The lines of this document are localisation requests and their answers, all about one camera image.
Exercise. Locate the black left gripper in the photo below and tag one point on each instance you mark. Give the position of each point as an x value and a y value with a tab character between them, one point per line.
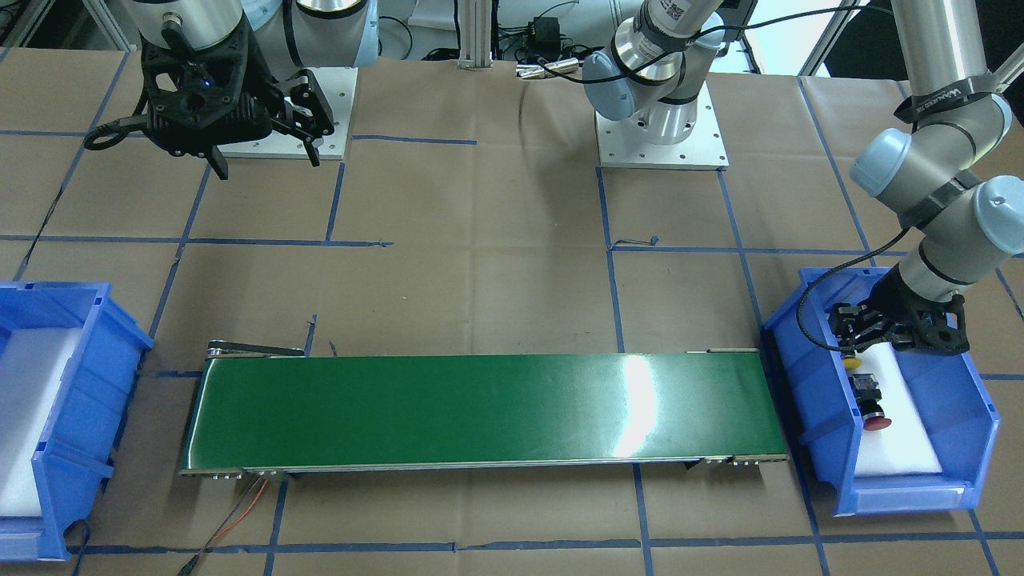
890	320

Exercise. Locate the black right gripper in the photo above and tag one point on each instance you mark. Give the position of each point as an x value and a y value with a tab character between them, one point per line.
261	82

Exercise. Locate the red push button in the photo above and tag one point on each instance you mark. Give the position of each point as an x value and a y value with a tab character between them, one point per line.
868	396

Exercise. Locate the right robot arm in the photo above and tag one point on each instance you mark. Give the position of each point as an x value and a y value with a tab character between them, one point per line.
331	38

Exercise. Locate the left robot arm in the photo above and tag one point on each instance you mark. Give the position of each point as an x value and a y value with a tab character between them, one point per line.
509	170

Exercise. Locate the blue bin with foam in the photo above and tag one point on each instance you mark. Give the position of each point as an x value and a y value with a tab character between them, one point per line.
70	355
936	453

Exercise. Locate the green conveyor belt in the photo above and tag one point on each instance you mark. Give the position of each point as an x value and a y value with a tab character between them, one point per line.
300	415

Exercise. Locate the aluminium frame post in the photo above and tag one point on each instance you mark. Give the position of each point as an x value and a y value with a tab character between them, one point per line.
476	28

